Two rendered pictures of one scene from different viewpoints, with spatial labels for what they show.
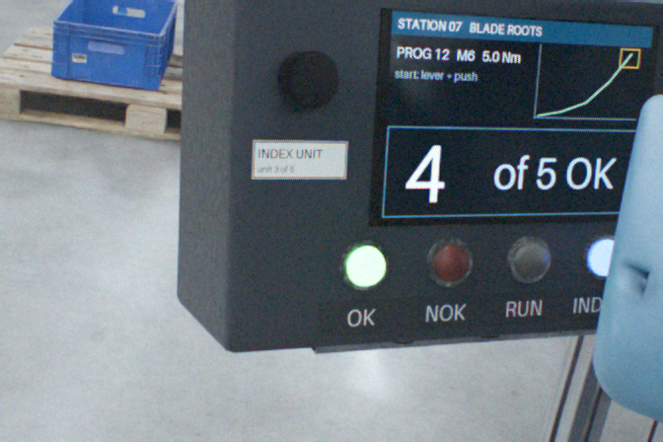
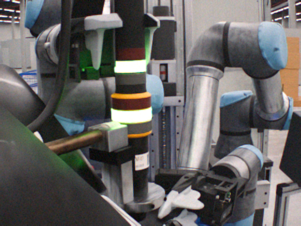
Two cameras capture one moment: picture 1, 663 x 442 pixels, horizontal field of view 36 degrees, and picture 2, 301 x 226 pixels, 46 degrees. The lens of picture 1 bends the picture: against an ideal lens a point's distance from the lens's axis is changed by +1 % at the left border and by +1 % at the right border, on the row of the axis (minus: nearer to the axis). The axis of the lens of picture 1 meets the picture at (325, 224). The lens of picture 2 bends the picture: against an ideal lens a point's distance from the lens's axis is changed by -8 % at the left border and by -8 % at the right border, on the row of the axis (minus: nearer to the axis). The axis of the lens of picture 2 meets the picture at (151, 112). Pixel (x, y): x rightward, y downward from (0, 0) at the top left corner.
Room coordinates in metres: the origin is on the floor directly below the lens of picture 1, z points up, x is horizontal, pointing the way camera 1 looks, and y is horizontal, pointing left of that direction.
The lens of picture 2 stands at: (1.59, -0.48, 1.44)
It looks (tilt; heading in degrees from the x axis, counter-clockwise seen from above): 11 degrees down; 185
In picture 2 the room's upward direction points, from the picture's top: 1 degrees counter-clockwise
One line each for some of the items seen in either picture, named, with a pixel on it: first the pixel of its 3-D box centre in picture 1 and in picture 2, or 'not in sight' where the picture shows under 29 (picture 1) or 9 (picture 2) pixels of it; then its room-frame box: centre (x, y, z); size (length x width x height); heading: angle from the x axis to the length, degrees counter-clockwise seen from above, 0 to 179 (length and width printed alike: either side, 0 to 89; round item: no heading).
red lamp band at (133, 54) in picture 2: not in sight; (129, 54); (1.18, -0.54, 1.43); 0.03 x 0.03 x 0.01
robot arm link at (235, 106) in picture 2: not in sight; (237, 109); (0.29, -0.29, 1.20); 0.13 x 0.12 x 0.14; 69
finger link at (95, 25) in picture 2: not in sight; (98, 42); (1.18, -0.57, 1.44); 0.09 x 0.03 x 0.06; 25
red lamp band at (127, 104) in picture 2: not in sight; (131, 101); (1.18, -0.54, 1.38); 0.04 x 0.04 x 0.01
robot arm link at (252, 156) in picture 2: not in sight; (241, 167); (0.81, -0.36, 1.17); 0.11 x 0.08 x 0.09; 151
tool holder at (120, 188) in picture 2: not in sight; (128, 164); (1.19, -0.54, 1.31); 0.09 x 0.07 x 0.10; 149
